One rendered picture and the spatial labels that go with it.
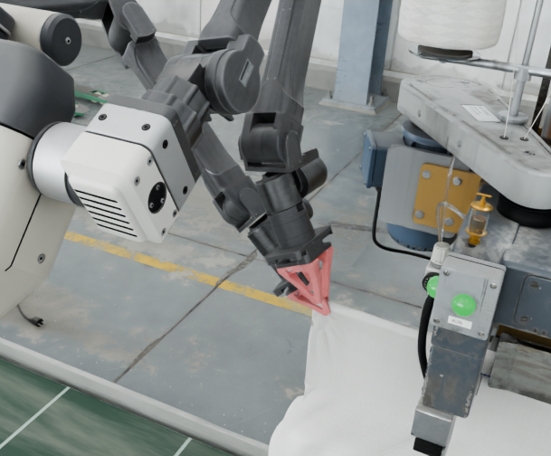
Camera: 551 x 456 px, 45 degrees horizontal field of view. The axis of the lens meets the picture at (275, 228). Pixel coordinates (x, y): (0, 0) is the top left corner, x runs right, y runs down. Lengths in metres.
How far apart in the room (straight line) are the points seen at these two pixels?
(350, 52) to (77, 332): 3.78
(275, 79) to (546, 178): 0.40
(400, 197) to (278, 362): 1.57
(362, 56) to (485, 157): 4.90
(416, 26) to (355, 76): 4.87
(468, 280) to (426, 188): 0.46
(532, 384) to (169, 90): 0.75
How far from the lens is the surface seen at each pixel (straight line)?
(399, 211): 1.34
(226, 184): 1.17
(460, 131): 1.12
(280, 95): 0.95
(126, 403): 2.05
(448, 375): 1.01
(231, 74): 0.82
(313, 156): 1.03
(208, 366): 2.76
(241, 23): 0.88
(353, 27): 5.91
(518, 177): 0.99
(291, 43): 0.99
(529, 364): 1.17
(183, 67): 0.83
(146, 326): 2.99
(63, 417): 2.03
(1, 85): 0.82
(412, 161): 1.30
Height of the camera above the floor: 1.75
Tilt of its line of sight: 27 degrees down
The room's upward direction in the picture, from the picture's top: 4 degrees clockwise
